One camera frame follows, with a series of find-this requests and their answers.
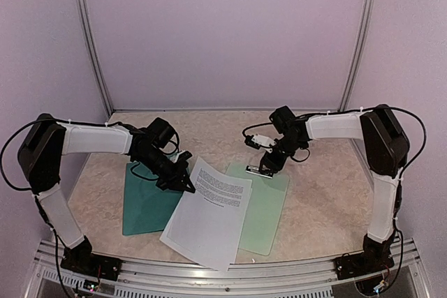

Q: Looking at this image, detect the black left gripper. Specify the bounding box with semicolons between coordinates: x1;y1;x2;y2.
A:
136;148;196;194

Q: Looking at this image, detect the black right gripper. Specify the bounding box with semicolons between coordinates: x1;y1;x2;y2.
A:
258;135;304;173

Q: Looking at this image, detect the light green clipboard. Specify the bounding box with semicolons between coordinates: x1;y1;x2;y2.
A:
226;163;290;256

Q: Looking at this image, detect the dark green folder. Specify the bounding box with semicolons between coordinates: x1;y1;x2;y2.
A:
122;162;182;236

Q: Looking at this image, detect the white paper sheet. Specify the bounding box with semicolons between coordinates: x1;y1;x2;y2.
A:
160;158;252;272

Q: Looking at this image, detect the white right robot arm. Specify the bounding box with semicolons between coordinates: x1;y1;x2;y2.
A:
253;104;410;244

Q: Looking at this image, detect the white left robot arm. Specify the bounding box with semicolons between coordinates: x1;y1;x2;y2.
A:
17;113;195;274

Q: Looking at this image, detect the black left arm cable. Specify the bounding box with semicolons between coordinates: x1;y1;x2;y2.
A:
0;119;133;193

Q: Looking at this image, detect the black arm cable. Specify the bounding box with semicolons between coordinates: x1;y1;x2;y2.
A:
394;107;427;173
0;119;133;193

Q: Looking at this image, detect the front aluminium rail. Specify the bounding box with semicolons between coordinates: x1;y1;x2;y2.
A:
25;240;430;297

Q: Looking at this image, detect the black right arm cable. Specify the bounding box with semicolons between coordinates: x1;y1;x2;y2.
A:
394;107;427;173

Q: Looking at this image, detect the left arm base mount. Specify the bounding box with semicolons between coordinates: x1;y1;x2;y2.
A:
61;237;123;281

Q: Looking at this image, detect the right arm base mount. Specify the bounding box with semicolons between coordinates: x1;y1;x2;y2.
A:
333;233;395;280

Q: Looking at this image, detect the right aluminium frame post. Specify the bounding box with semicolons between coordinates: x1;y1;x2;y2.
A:
338;0;374;112

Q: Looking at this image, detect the aluminium frame post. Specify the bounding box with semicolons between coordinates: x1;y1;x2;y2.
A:
76;0;115;117
338;0;374;112

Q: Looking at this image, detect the left aluminium frame post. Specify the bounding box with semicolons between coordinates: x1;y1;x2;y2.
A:
76;0;115;117

